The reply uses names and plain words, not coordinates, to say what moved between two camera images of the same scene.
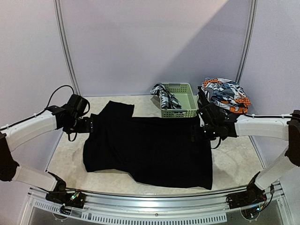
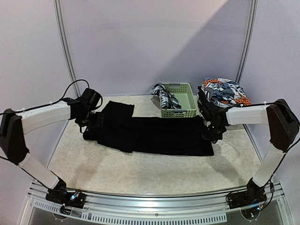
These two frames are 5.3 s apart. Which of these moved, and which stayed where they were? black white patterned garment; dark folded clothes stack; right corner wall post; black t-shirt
Moved: black t-shirt
Stayed: right corner wall post; black white patterned garment; dark folded clothes stack
